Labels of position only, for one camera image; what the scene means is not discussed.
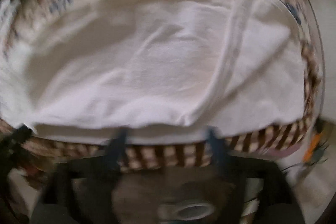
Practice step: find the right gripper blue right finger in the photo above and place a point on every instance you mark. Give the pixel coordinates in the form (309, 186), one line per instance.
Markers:
(277, 202)

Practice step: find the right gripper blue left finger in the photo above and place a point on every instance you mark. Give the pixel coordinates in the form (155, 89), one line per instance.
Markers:
(80, 190)

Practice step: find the white pants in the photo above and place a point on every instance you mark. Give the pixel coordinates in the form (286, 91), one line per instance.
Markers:
(164, 68)

